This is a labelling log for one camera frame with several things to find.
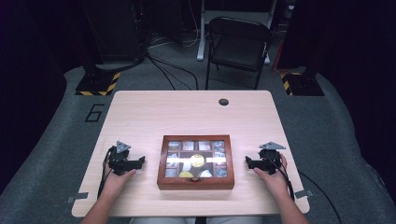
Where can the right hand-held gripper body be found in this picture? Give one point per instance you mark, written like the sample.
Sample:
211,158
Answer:
269,160

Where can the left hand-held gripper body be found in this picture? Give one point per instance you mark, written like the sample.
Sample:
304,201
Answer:
120,159

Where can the yellow lid coffee capsule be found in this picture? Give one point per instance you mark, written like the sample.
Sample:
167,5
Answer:
186,174
197,160

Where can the wooden box with glass lid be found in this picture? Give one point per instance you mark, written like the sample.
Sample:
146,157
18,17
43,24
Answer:
195,184

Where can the person's right hand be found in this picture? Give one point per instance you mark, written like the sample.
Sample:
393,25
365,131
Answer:
277,184

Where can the person's left hand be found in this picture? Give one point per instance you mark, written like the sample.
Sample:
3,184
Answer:
115,185

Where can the silver foil packet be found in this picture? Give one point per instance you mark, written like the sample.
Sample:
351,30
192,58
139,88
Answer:
218,146
171,173
172,160
221,171
220,158

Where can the white gold sachet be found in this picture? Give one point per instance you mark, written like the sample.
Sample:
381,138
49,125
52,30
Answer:
173,146

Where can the white coffee capsule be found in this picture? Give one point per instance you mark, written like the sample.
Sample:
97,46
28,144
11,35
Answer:
186,166
206,174

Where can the grey tape piece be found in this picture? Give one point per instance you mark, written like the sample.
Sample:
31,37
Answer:
77,197
303,194

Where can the white paper sachet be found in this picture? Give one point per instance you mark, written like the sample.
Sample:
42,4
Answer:
204,145
188,145

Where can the black table grommet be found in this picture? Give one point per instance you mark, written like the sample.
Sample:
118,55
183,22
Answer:
223,102

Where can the striped black stand base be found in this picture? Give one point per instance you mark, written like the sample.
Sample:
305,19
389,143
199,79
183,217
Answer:
303,85
96,85

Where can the black folding chair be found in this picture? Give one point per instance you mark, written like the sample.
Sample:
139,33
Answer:
238,46

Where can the dark curtain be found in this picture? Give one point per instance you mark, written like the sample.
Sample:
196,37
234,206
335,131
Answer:
358,62
28,77

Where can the black equipment cabinet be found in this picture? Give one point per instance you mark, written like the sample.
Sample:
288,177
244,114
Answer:
115,31

